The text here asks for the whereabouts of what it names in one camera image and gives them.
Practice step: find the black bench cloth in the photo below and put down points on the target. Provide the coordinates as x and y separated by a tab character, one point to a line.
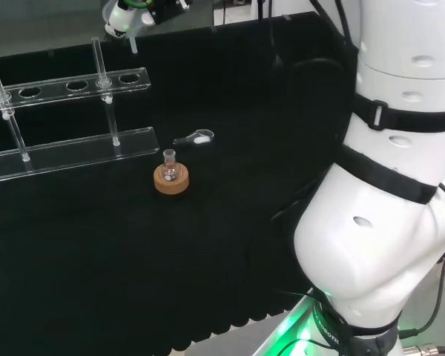
133	259

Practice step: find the clear plastic funnel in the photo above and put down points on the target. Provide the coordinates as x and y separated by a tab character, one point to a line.
133	44

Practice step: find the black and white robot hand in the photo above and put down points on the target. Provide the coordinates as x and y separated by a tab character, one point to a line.
120	16

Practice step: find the glass weighing funnel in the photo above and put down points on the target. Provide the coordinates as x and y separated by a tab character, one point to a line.
200	138

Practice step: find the clear acrylic funnel stand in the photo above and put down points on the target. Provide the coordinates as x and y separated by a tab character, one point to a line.
78	148

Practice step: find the small round-bottom glass flask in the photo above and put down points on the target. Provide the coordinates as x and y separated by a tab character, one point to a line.
169	171

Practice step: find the grey tape piece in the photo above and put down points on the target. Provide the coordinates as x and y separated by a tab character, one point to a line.
286	16
51	52
212	29

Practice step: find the pale base board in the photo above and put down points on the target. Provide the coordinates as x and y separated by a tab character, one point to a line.
252	333

